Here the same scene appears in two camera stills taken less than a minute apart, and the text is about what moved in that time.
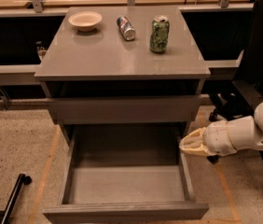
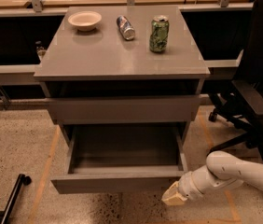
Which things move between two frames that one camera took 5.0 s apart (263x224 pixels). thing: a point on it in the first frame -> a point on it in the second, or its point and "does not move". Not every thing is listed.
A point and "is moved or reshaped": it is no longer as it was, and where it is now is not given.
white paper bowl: [85, 21] does not move
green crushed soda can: [159, 34] does not move
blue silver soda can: [126, 28] does not move
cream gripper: [219, 137] -> [186, 186]
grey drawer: [126, 174] is moved or reshaped
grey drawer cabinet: [122, 66] does not move
